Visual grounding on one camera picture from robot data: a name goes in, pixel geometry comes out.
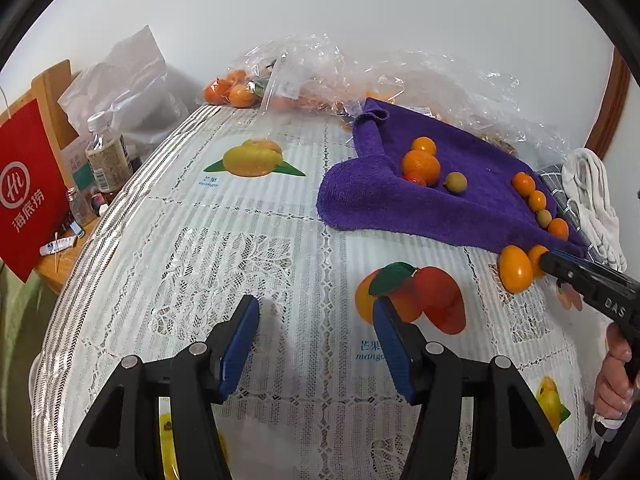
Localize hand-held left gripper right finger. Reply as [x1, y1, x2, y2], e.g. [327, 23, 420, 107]
[371, 296, 576, 480]

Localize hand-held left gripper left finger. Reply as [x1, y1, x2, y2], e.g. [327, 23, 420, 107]
[57, 294, 262, 480]

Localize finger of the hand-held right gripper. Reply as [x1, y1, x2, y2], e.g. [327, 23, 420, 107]
[540, 251, 599, 293]

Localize large orange mandarin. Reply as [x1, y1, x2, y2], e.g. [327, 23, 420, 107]
[401, 150, 442, 184]

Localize person's right forearm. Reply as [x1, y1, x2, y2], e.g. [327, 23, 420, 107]
[585, 410, 640, 480]

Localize person's right hand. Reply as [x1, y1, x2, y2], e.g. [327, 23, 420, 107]
[594, 326, 634, 419]

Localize large oval orange kumquat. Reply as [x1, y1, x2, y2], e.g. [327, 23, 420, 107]
[498, 245, 533, 294]

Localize white towel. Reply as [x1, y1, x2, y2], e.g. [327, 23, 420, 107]
[561, 148, 628, 273]

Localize grey checked cloth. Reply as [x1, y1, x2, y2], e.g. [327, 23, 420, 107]
[537, 164, 601, 261]

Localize fruit-print lace tablecloth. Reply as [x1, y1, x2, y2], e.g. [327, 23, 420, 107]
[32, 102, 616, 480]

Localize purple towel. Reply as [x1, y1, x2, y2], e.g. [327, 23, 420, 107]
[316, 98, 588, 261]

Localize white tube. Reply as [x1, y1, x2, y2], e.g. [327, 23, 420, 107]
[40, 236, 76, 256]

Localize crumpled clear plastic bag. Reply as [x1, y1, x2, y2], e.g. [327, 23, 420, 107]
[365, 49, 573, 166]

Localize small glass bottle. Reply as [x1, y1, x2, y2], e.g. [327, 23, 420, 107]
[65, 187, 88, 226]

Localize green cloth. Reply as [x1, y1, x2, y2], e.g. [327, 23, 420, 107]
[0, 265, 46, 411]

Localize labelled clear plastic bottle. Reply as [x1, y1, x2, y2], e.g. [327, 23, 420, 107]
[85, 112, 133, 193]

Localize white and green box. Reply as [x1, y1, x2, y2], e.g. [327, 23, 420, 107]
[60, 137, 93, 191]

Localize clear plastic bag of oranges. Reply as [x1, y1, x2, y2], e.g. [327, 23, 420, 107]
[202, 50, 281, 109]

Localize red paper bag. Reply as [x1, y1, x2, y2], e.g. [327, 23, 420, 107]
[0, 98, 71, 283]

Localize labelled plastic bag of mandarins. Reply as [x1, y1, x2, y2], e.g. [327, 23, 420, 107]
[265, 34, 368, 128]

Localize white plastic bag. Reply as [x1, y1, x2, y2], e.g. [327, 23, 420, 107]
[57, 25, 190, 147]

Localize brown wooden door frame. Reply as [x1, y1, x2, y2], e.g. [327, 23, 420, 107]
[582, 47, 633, 161]

